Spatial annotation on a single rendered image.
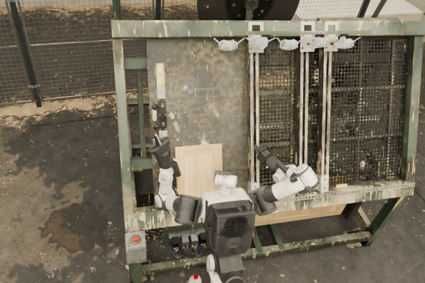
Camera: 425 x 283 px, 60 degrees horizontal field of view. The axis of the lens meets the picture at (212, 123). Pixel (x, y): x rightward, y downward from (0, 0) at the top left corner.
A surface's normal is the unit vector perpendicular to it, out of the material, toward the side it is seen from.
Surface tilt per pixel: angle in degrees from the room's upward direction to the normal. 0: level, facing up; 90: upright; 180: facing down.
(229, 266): 22
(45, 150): 0
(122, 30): 57
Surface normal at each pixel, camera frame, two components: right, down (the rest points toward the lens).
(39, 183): 0.11, -0.74
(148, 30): 0.24, 0.15
